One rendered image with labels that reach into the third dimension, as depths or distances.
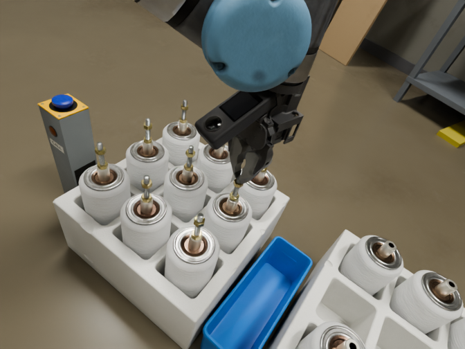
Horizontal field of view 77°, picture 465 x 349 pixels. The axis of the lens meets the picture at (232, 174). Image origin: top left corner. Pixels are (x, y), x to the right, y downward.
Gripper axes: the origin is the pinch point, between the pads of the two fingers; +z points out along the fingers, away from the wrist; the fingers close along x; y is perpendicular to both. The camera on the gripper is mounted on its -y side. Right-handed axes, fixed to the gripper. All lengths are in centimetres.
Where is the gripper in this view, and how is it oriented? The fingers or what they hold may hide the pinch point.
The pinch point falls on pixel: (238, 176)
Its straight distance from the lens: 53.4
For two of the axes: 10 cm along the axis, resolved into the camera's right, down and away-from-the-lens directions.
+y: 7.5, -3.4, 5.7
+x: -6.3, -6.3, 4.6
